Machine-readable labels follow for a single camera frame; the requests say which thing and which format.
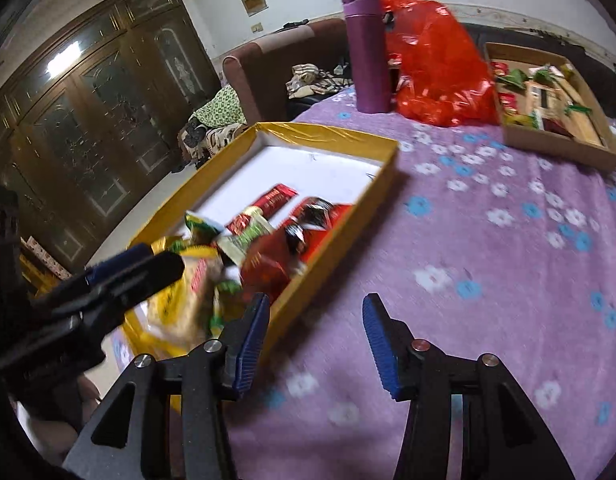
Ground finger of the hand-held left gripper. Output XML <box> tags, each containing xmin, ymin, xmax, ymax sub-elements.
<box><xmin>52</xmin><ymin>252</ymin><xmax>185</xmax><ymax>341</ymax></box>
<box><xmin>35</xmin><ymin>244</ymin><xmax>153</xmax><ymax>307</ymax></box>

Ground yellow snack packet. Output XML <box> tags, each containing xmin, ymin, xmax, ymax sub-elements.
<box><xmin>142</xmin><ymin>240</ymin><xmax>229</xmax><ymax>356</ymax></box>

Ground black leather sofa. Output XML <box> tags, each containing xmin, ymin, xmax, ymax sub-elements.
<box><xmin>287</xmin><ymin>22</ymin><xmax>616</xmax><ymax>121</ymax></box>

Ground patterned cardboard carton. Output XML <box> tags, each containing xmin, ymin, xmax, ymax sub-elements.
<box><xmin>20</xmin><ymin>237</ymin><xmax>73</xmax><ymax>281</ymax></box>

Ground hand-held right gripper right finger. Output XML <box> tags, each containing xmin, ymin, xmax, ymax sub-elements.
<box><xmin>362</xmin><ymin>292</ymin><xmax>576</xmax><ymax>480</ymax></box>

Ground purple bottle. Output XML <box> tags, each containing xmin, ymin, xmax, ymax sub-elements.
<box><xmin>342</xmin><ymin>0</ymin><xmax>393</xmax><ymax>115</ymax></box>

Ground brown armchair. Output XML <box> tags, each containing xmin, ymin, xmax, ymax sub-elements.
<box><xmin>222</xmin><ymin>19</ymin><xmax>349</xmax><ymax>123</ymax></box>

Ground green floral blanket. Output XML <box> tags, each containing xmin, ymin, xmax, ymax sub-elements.
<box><xmin>190</xmin><ymin>85</ymin><xmax>249</xmax><ymax>128</ymax></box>

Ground brown cardboard box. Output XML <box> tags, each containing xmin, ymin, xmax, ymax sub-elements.
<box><xmin>483</xmin><ymin>41</ymin><xmax>616</xmax><ymax>173</ymax></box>

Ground dark wooden cabinet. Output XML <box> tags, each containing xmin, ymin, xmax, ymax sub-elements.
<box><xmin>0</xmin><ymin>0</ymin><xmax>223</xmax><ymax>281</ymax></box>

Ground snacks filling cardboard box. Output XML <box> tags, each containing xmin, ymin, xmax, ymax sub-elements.
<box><xmin>490</xmin><ymin>60</ymin><xmax>606</xmax><ymax>146</ymax></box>

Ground red plastic bag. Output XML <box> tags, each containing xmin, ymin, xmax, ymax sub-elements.
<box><xmin>380</xmin><ymin>0</ymin><xmax>501</xmax><ymax>128</ymax></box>

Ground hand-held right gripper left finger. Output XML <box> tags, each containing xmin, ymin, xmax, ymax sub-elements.
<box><xmin>62</xmin><ymin>292</ymin><xmax>271</xmax><ymax>480</ymax></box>

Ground purple floral tablecloth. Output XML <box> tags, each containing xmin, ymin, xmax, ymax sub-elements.
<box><xmin>108</xmin><ymin>85</ymin><xmax>616</xmax><ymax>480</ymax></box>

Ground pile of assorted snack packets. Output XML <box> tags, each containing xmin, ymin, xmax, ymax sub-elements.
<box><xmin>180</xmin><ymin>184</ymin><xmax>359</xmax><ymax>346</ymax></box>

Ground beige patterned throw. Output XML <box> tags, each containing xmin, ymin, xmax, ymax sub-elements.
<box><xmin>178</xmin><ymin>122</ymin><xmax>249</xmax><ymax>163</ymax></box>

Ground yellow-taped white foam box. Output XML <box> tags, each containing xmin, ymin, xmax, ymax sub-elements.
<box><xmin>120</xmin><ymin>121</ymin><xmax>399</xmax><ymax>416</ymax></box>

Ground crumpled plaid clothes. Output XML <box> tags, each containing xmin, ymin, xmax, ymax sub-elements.
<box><xmin>286</xmin><ymin>63</ymin><xmax>356</xmax><ymax>98</ymax></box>

